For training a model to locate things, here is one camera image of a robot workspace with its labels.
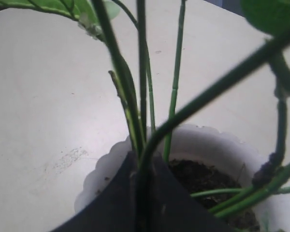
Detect artificial red anthurium plant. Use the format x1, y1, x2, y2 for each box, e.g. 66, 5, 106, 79
0, 0, 290, 232

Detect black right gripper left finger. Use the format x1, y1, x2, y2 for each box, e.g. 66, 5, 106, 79
53, 151, 136, 232

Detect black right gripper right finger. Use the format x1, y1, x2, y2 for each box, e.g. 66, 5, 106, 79
147, 156, 234, 232

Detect dark potting soil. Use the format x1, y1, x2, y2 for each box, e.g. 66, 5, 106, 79
169, 159, 261, 232

